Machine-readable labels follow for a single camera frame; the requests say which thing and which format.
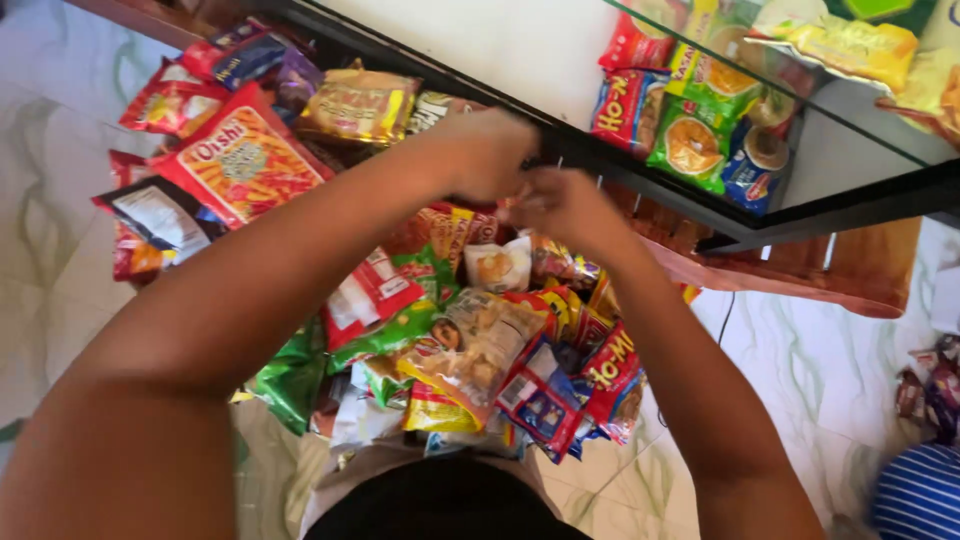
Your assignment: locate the row of shelved snack bags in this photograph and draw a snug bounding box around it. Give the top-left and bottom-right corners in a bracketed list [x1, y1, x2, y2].
[591, 0, 960, 217]

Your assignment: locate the heap of mixed snack packets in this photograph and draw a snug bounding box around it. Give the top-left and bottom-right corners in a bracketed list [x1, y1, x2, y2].
[91, 18, 705, 466]

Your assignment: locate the black-framed glass display shelf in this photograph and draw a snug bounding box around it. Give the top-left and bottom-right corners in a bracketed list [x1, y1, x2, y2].
[247, 0, 960, 256]

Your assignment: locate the thin black cable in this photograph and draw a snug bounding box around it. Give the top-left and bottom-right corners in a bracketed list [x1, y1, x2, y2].
[657, 291, 738, 430]

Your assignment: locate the person's left hand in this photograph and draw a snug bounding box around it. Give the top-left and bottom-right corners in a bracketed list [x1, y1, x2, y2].
[429, 109, 543, 207]

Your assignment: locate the person's right hand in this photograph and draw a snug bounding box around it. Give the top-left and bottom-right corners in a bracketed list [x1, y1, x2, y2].
[502, 167, 640, 261]

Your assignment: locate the small pile of purple sachets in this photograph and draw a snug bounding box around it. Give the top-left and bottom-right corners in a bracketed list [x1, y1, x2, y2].
[894, 333, 960, 445]

